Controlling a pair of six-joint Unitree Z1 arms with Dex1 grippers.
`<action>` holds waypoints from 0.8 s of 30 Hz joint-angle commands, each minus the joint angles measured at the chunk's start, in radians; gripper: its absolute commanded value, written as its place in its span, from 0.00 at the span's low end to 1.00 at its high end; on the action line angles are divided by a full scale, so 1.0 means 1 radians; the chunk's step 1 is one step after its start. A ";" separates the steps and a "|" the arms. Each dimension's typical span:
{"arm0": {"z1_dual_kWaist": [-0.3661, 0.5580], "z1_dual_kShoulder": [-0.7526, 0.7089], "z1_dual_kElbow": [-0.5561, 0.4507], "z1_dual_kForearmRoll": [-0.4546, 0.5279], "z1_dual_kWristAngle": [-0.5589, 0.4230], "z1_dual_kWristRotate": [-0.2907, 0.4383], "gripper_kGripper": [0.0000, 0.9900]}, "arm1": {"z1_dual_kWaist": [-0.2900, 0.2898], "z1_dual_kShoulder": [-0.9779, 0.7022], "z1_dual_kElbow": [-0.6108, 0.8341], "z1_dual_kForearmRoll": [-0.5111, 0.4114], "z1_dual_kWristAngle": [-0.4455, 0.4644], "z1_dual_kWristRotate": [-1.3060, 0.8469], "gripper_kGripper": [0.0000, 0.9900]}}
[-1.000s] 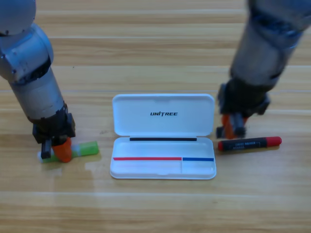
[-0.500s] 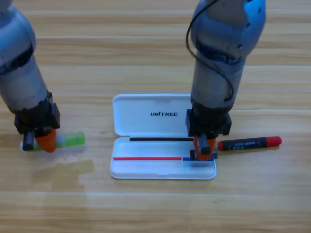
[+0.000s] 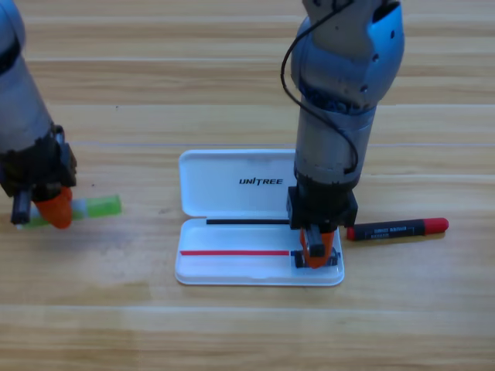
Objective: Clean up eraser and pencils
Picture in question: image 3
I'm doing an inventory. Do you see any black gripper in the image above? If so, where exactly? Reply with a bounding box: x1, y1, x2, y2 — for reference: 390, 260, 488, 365
285, 181, 359, 271
0, 125, 77, 230

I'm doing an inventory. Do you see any eraser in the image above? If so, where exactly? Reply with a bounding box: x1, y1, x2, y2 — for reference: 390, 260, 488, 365
290, 249, 342, 271

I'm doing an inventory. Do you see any green and white glue stick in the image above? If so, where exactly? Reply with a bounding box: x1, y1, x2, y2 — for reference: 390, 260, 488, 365
17, 195, 123, 231

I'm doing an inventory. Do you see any red and black marker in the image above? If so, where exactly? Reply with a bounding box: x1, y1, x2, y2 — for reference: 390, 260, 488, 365
346, 217, 450, 242

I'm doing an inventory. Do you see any white Unitree pencil case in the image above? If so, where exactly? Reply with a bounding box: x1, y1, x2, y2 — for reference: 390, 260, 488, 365
174, 148, 345, 287

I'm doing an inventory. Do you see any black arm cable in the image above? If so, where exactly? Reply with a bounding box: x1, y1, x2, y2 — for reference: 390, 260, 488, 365
280, 0, 360, 175

